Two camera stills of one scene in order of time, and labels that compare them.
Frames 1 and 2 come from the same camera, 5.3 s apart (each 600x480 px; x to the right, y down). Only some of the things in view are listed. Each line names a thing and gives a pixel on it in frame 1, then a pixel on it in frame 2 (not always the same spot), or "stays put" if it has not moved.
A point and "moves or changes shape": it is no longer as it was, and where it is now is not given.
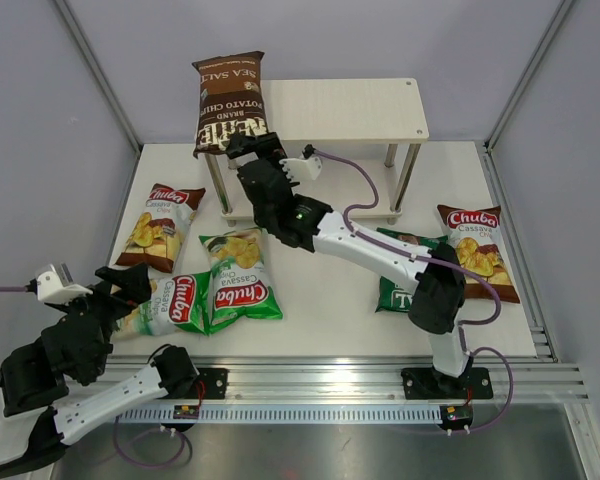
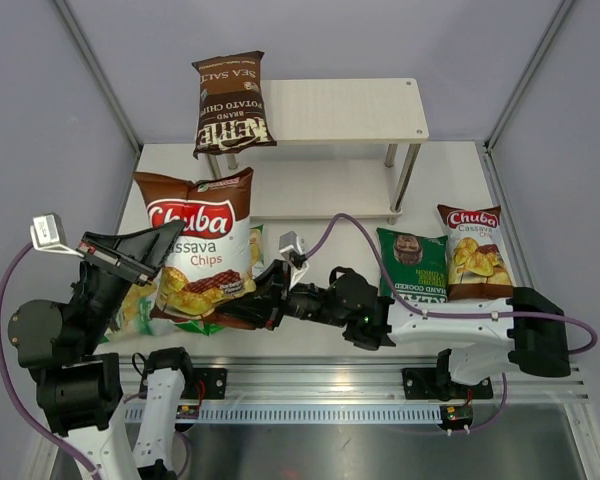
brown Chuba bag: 162,227 moves or changes shape
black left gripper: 132,282 -> 144,251
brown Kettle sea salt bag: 231,101 stays put
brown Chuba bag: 479,241 stays put
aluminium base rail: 269,378 stays put
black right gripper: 271,142 -> 265,305
